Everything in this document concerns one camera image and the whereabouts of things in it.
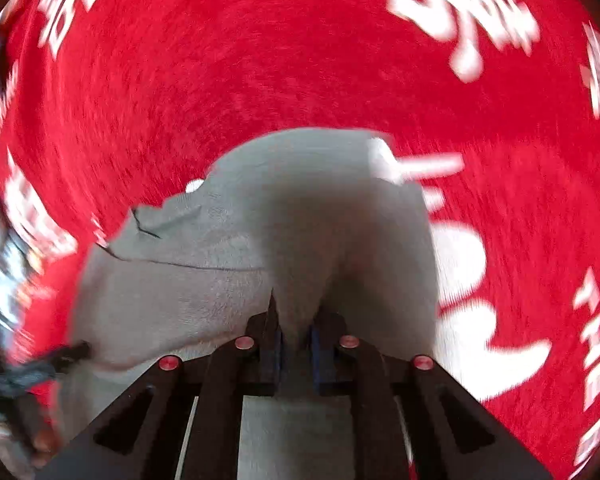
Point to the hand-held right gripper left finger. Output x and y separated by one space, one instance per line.
278 356

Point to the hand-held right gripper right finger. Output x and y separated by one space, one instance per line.
314 356

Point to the red printed blanket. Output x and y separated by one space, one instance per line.
280 60

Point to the grey small garment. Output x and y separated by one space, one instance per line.
260 220

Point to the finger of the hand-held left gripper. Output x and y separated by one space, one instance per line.
72 351

